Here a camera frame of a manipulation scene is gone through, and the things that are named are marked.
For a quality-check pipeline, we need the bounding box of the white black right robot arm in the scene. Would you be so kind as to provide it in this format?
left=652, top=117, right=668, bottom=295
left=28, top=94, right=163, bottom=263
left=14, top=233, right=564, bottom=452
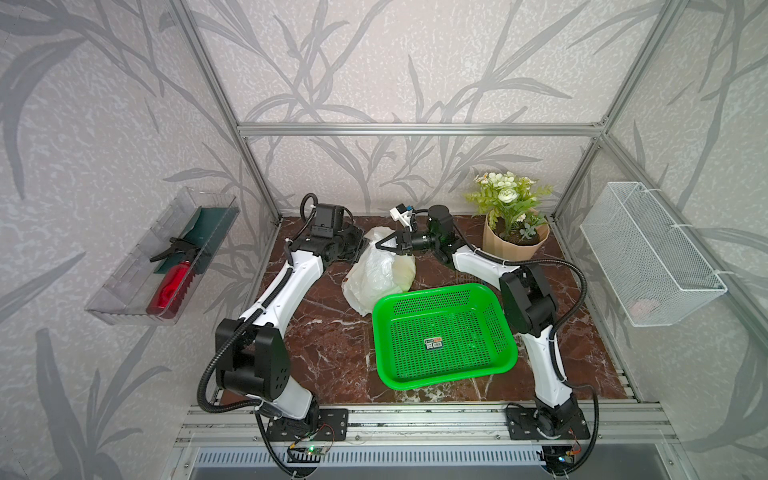
left=375, top=230, right=588, bottom=436

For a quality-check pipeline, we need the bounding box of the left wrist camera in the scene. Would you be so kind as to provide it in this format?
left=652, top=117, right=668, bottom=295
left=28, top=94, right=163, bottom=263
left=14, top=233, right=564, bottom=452
left=311, top=204, right=345, bottom=238

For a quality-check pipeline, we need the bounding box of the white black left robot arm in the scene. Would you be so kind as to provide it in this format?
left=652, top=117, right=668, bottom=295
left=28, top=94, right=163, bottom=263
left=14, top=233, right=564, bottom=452
left=211, top=224, right=368, bottom=421

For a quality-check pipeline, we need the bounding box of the clear plastic wall tray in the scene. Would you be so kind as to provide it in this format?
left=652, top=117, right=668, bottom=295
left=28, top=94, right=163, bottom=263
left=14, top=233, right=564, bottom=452
left=85, top=187, right=240, bottom=326

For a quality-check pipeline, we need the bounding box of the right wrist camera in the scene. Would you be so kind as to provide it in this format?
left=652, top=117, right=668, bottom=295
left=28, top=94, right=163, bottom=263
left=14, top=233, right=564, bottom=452
left=389, top=204, right=418, bottom=232

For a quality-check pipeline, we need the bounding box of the white wire mesh basket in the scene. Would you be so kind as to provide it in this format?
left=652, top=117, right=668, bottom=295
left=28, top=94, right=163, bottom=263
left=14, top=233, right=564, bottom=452
left=580, top=181, right=728, bottom=328

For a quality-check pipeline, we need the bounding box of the dark green cloth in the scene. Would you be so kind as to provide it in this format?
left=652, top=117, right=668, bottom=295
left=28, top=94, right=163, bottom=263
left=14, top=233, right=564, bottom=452
left=154, top=207, right=239, bottom=274

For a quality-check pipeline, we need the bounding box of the green plastic perforated basket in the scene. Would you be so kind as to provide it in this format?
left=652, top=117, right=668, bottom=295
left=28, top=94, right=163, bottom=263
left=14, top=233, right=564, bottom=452
left=372, top=283, right=519, bottom=391

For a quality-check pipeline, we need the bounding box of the red black spray bottle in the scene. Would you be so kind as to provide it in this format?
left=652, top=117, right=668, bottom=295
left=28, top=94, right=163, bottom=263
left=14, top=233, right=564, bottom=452
left=146, top=237, right=200, bottom=319

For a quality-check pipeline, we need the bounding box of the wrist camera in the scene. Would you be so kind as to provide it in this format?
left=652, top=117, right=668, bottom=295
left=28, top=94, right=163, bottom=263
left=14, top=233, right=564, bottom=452
left=311, top=204, right=345, bottom=238
left=389, top=204, right=418, bottom=232

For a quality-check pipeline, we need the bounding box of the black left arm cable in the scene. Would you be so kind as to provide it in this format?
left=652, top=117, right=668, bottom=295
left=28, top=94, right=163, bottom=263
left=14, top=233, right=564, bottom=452
left=196, top=193, right=319, bottom=475

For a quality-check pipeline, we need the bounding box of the beige plastic flower pot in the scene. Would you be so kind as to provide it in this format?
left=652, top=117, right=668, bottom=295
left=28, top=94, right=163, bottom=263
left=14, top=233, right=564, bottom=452
left=482, top=220, right=550, bottom=261

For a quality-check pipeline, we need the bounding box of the basket barcode label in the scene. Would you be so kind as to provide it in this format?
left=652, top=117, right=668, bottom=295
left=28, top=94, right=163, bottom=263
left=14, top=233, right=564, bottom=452
left=424, top=337, right=443, bottom=351

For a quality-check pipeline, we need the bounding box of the artificial white flower plant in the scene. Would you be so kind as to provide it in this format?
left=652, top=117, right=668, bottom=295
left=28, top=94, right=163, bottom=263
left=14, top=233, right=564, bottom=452
left=464, top=172, right=553, bottom=246

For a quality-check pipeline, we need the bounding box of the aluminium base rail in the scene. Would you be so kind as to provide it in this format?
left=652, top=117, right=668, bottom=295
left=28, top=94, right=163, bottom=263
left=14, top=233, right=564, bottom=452
left=161, top=400, right=697, bottom=479

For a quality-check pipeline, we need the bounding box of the white printed plastic bag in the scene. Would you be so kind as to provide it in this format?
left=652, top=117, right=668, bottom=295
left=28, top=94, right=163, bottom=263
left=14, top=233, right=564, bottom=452
left=342, top=226, right=416, bottom=316

